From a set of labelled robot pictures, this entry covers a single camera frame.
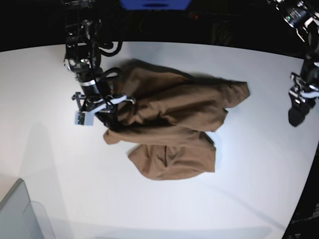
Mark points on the black power strip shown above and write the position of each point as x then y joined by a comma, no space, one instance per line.
199,15

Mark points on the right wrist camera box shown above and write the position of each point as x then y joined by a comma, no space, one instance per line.
84,118

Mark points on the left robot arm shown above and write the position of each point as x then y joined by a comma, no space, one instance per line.
304,18

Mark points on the brown t-shirt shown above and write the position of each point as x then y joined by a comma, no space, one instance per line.
171,117

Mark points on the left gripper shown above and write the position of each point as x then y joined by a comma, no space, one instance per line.
303,95

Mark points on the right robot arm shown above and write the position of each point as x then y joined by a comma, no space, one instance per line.
84,49

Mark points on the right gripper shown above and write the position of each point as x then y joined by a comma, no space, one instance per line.
105,109

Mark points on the blue bin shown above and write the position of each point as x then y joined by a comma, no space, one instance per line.
155,4

